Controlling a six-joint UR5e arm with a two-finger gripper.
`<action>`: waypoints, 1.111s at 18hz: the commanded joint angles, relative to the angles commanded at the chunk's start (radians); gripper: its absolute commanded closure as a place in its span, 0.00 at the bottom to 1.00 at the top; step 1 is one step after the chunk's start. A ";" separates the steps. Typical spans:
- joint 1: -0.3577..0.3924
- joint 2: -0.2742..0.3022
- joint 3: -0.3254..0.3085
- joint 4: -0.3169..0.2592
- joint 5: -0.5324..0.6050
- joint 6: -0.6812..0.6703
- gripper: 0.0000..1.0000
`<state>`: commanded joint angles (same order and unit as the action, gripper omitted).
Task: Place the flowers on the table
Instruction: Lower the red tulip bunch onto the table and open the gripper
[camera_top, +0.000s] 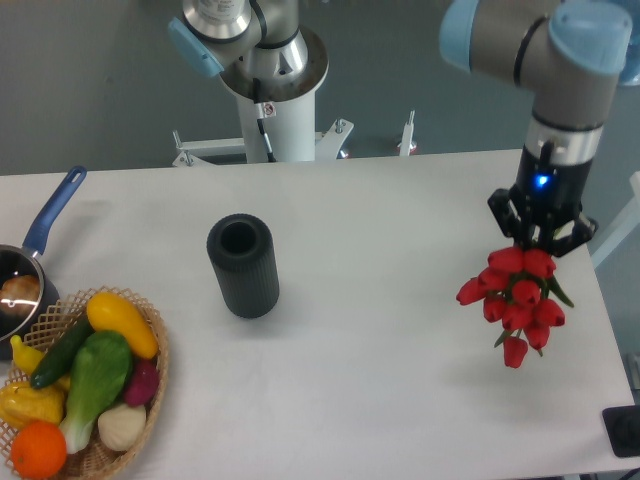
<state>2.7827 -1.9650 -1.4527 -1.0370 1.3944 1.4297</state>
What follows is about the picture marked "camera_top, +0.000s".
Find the browned bread in pan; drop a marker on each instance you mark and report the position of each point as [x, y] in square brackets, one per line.
[19, 296]

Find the yellow bell pepper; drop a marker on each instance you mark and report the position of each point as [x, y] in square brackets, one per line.
[21, 404]

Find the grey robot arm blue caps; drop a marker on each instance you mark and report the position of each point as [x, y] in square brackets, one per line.
[569, 54]

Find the small yellow banana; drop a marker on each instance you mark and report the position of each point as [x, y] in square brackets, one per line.
[25, 357]

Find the white garlic bulb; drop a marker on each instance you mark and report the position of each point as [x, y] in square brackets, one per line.
[121, 426]

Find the green bok choy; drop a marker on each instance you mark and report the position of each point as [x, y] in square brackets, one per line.
[98, 374]

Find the orange fruit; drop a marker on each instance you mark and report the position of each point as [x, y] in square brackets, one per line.
[38, 450]

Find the blue handled saucepan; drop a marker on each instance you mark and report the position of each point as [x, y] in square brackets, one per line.
[25, 259]

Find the dark green cucumber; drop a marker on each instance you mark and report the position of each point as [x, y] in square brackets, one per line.
[58, 360]

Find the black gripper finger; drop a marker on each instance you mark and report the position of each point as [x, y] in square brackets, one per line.
[511, 223]
[582, 231]

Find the black device at table edge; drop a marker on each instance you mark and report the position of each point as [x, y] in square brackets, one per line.
[622, 426]

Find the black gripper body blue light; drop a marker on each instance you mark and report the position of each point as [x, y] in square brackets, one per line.
[551, 193]

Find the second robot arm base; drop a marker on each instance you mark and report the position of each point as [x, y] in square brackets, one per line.
[259, 49]

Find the red tulip bouquet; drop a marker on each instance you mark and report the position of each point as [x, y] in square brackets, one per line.
[519, 291]

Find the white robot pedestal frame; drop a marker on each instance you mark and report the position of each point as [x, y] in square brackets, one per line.
[283, 132]

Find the purple red radish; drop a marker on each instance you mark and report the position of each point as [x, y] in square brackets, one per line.
[143, 384]

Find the yellow squash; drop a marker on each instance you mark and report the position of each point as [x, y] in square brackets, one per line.
[107, 311]

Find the dark grey ribbed vase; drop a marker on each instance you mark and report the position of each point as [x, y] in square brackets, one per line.
[241, 250]

